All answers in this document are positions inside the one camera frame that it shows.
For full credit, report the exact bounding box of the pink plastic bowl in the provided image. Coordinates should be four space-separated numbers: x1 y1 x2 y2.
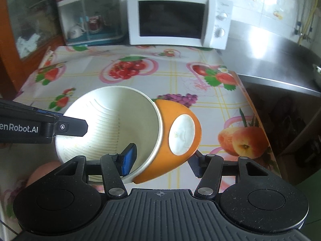
25 160 61 187

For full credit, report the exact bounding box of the cream and orange bowl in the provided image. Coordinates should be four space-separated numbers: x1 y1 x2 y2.
56 86 202 184

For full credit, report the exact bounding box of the green kitchen cupboard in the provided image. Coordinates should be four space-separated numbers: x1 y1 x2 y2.
296 170 321 241

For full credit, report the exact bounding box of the fruit pattern tablecloth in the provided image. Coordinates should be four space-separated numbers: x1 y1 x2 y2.
0 43 281 234

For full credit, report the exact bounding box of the white teapot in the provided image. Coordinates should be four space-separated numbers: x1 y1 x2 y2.
67 24 86 39

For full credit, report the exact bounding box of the red patterned glass mug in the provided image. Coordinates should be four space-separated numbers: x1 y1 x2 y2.
86 15 103 33

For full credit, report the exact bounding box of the wooden display cabinet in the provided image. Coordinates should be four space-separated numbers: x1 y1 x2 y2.
1 0 64 100

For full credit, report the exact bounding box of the white glass-front storage cabinet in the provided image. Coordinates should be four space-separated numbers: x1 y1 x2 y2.
57 0 128 46

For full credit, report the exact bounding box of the stainless steel countertop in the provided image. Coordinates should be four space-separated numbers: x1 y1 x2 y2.
218 21 320 97

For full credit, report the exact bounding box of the white microwave oven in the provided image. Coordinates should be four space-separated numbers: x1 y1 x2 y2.
127 0 233 50

